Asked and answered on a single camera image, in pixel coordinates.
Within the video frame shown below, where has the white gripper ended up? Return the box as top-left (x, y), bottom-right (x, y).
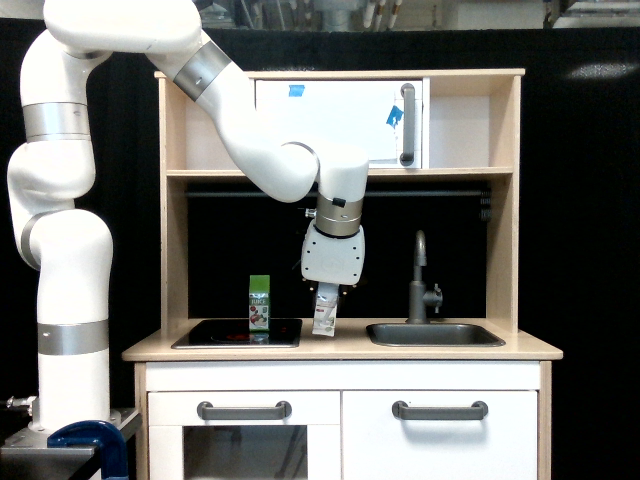
top-left (301, 220), bottom-right (365, 304)

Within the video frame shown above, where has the white milk carton box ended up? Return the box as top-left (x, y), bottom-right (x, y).
top-left (312, 282), bottom-right (339, 337)

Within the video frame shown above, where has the grey metal sink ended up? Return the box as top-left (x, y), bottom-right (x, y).
top-left (366, 323), bottom-right (506, 347)

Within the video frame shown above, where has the green juice carton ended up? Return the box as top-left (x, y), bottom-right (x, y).
top-left (248, 275), bottom-right (271, 332)

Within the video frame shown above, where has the grey toy faucet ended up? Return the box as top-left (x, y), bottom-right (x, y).
top-left (407, 230), bottom-right (443, 324)

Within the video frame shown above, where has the black toy stovetop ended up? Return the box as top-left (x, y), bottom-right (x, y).
top-left (171, 318), bottom-right (303, 350)

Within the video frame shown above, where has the wooden toy kitchen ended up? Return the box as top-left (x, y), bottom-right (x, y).
top-left (123, 69), bottom-right (563, 479)

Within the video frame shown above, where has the white microwave door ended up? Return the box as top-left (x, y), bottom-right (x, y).
top-left (255, 79), bottom-right (426, 169)

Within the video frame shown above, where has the blue clamp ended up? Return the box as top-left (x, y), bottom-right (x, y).
top-left (47, 420), bottom-right (129, 480)

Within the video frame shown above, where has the grey oven door handle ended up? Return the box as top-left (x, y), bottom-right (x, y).
top-left (196, 401), bottom-right (292, 421)

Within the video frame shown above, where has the dark hanging rail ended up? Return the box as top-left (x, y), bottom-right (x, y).
top-left (186, 184), bottom-right (492, 224)

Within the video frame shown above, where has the grey cabinet door handle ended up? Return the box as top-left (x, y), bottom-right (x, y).
top-left (391, 401), bottom-right (489, 421)

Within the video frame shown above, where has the grey microwave handle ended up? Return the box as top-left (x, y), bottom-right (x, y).
top-left (399, 83), bottom-right (415, 166)

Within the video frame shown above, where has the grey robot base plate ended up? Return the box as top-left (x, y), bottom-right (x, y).
top-left (0, 407), bottom-right (143, 480)

